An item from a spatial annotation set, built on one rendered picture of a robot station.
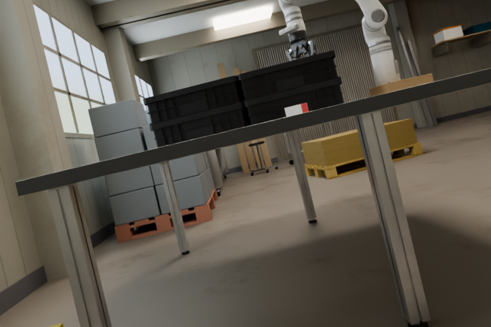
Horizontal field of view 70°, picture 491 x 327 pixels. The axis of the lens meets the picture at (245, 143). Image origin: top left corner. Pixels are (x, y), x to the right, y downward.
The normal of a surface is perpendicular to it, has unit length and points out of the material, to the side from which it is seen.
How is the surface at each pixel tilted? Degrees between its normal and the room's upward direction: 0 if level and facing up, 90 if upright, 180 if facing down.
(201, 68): 90
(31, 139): 90
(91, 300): 90
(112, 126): 90
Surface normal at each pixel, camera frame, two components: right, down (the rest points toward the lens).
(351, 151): 0.14, -0.03
